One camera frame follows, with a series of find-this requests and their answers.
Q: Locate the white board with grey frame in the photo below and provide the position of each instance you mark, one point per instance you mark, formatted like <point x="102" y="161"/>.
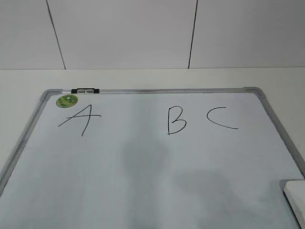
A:
<point x="176" y="159"/>

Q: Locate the black silver board clip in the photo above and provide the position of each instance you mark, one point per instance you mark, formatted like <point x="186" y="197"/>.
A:
<point x="85" y="91"/>

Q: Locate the white whiteboard eraser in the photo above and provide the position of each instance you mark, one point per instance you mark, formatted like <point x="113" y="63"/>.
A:
<point x="295" y="193"/>

